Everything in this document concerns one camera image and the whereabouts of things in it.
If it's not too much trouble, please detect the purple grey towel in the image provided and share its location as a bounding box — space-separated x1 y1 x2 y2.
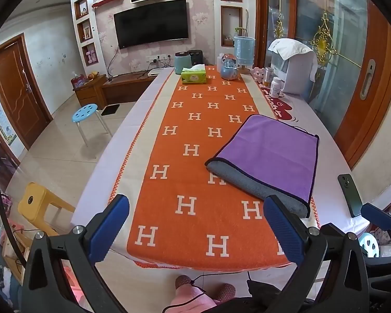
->
205 115 319 218

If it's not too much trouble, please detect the dark green smartphone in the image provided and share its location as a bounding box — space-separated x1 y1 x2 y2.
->
338 174 362 218

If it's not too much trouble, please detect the yellow plastic stool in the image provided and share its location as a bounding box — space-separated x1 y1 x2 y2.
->
17 182 75 236

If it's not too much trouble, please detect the orange H-pattern table runner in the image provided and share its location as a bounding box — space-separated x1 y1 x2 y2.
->
113 66 288 271

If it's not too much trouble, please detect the white pill bottle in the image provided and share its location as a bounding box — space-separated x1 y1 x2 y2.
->
270 76 283 98

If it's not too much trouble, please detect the blue round plastic stool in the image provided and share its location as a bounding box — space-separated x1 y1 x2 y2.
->
72 103 113 146

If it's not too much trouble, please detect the white cloth-covered appliance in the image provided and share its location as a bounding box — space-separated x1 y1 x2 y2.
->
268 38 319 95

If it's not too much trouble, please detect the pink toy figure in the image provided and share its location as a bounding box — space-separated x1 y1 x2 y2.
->
250 67 265 84

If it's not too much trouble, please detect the wooden TV cabinet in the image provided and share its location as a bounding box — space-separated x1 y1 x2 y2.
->
73 71 155 110

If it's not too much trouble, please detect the blue ceramic teapot mug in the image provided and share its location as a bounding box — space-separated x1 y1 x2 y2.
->
220 54 238 81

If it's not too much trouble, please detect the light blue cylindrical canister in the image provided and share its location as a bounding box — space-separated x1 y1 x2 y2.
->
234 36 256 68

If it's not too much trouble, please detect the brown wooden door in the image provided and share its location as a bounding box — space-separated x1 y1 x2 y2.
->
0 33 52 150

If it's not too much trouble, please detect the green tissue box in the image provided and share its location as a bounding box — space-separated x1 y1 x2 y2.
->
181 64 207 84

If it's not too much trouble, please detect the black small speaker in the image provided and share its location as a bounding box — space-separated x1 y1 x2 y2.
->
188 50 204 66

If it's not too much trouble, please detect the teal electric kettle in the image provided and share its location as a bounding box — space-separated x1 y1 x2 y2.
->
174 51 192 75

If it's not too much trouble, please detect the black wall television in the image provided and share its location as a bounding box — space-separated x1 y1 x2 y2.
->
113 0 189 49

